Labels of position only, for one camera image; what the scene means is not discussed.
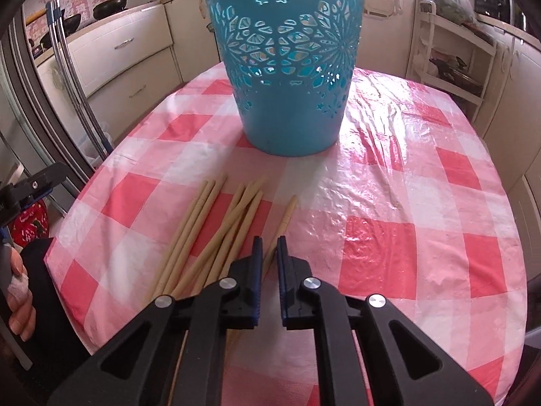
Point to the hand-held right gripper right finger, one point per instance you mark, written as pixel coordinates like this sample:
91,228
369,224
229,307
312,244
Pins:
284,287

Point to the pink checkered plastic tablecloth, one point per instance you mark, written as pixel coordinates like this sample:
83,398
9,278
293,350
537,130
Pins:
401,220

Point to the large black wok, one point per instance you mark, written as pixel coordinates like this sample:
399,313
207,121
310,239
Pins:
110,8

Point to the person's black pants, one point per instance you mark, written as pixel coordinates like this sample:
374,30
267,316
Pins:
55,325

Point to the white plastic shelf rack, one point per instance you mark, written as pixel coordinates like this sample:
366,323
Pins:
486,76

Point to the cream kitchen corner cabinet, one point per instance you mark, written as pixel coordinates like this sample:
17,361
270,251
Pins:
520,93

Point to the blue perforated plastic basket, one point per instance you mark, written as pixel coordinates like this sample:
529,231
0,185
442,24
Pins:
291,127

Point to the white plastic floor bag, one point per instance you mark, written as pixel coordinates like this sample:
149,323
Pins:
95,143

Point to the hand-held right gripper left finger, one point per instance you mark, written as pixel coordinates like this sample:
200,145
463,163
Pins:
256,287

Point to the cream kitchen drawer cabinet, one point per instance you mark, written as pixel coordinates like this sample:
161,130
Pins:
118,63

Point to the white plastic folding stool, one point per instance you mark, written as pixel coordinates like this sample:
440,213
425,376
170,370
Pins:
382,2

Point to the single bamboo chopstick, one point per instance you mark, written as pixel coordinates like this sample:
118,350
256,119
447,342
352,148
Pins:
287,215

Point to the red floral round cushion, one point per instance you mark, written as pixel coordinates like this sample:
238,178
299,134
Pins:
31,228

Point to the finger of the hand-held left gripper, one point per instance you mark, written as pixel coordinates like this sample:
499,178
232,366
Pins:
36,186

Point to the person's left hand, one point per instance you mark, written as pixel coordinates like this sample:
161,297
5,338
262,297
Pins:
21,300

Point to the pile of bamboo chopsticks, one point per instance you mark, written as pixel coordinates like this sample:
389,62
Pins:
226,226

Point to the steel pot with lid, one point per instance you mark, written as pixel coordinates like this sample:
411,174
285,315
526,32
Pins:
460,80

